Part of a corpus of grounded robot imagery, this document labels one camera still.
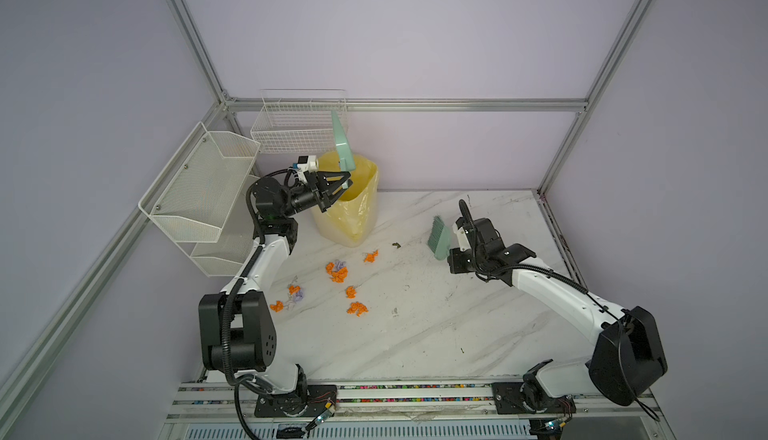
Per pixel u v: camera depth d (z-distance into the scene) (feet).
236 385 1.34
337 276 3.13
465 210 2.22
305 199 2.20
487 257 2.05
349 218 2.90
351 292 3.04
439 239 2.98
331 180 2.26
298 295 3.01
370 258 3.31
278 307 2.90
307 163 2.39
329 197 2.25
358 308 2.94
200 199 2.57
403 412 2.40
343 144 2.32
